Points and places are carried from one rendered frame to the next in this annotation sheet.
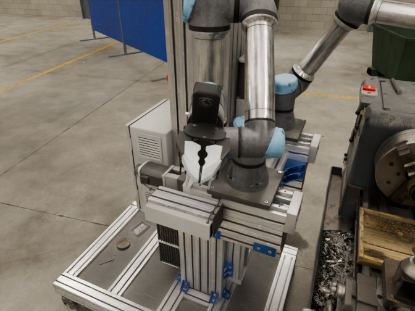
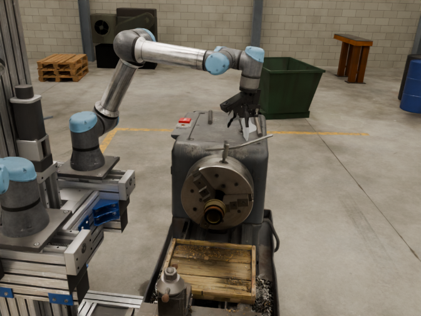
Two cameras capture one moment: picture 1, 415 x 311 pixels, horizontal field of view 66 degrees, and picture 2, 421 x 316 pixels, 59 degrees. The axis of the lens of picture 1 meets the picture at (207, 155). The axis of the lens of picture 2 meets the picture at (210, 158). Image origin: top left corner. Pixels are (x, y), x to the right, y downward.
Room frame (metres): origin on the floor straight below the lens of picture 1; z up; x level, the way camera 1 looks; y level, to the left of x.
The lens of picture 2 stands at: (-0.24, -0.42, 1.89)
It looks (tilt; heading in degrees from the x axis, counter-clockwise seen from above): 24 degrees down; 343
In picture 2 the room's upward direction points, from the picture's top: 2 degrees clockwise
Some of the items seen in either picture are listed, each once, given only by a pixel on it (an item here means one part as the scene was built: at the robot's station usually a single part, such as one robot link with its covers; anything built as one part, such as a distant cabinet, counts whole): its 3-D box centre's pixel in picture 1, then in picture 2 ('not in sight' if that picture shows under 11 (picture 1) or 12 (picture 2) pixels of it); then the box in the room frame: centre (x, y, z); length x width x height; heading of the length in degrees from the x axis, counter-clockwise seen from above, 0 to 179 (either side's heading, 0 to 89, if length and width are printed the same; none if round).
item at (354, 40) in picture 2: not in sight; (348, 57); (8.14, -6.66, 0.50); 1.61 x 0.44 x 1.00; 164
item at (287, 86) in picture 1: (283, 91); (84, 128); (1.41, -0.35, 1.33); 0.13 x 0.12 x 0.14; 146
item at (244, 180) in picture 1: (247, 168); (22, 211); (0.95, -0.14, 1.21); 0.15 x 0.15 x 0.10
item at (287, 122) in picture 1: (280, 115); (86, 153); (1.40, -0.34, 1.21); 0.15 x 0.15 x 0.10
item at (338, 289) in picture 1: (332, 288); not in sight; (0.65, -0.40, 0.95); 0.07 x 0.04 x 0.04; 67
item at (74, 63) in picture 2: not in sight; (64, 67); (9.27, 0.29, 0.22); 1.25 x 0.86 x 0.44; 167
